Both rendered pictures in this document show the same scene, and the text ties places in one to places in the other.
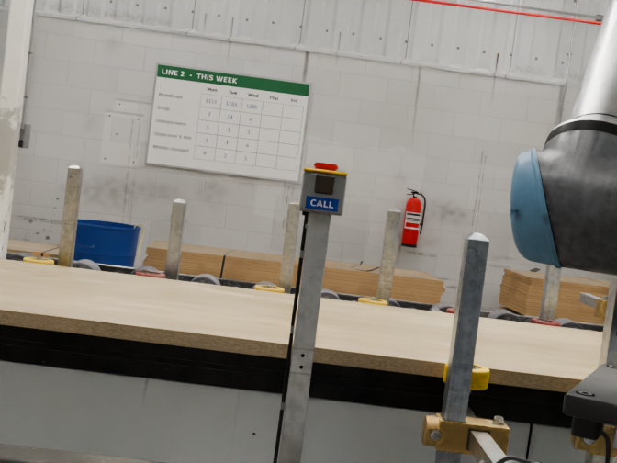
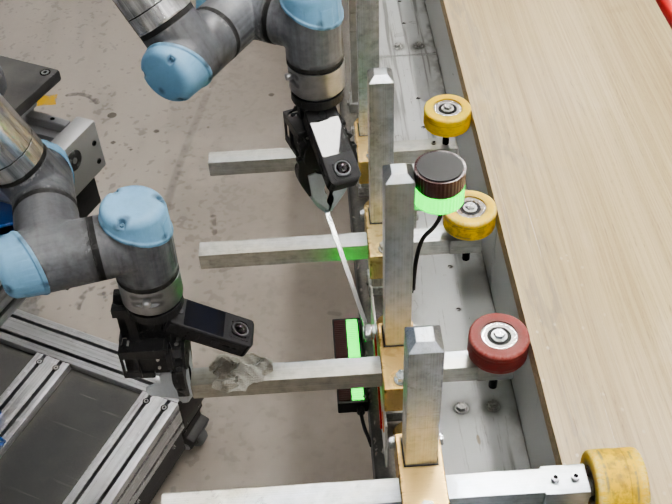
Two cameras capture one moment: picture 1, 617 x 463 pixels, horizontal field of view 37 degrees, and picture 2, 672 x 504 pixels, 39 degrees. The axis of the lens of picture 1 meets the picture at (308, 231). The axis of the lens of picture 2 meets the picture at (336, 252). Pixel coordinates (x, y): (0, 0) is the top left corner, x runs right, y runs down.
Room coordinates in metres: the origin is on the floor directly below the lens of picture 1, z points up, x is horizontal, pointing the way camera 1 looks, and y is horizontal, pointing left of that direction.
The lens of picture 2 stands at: (1.44, -1.60, 1.86)
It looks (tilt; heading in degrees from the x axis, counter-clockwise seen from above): 45 degrees down; 90
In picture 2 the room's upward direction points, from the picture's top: 3 degrees counter-clockwise
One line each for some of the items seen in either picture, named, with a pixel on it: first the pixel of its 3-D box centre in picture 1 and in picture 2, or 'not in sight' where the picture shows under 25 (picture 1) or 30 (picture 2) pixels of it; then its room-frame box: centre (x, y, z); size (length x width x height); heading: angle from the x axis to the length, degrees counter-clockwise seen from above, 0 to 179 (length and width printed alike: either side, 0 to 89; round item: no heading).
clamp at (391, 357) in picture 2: not in sight; (400, 359); (1.52, -0.80, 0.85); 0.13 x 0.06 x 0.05; 91
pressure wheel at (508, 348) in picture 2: not in sight; (496, 359); (1.65, -0.81, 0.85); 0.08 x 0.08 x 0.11
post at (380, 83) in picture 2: (606, 406); (381, 202); (1.51, -0.53, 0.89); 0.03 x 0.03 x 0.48; 1
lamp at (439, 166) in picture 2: not in sight; (435, 233); (1.56, -0.77, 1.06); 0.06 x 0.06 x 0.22; 1
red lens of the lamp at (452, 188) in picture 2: not in sight; (439, 174); (1.56, -0.77, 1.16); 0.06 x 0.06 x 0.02
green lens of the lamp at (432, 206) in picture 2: not in sight; (438, 190); (1.56, -0.77, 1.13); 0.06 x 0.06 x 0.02
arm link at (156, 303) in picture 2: not in sight; (150, 286); (1.21, -0.82, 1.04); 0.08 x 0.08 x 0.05
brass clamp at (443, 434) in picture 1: (465, 434); (370, 148); (1.50, -0.30, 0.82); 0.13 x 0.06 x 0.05; 91
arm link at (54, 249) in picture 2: not in sight; (49, 248); (1.11, -0.83, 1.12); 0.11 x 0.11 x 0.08; 15
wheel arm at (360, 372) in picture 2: not in sight; (352, 374); (1.45, -0.82, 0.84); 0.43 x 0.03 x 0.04; 1
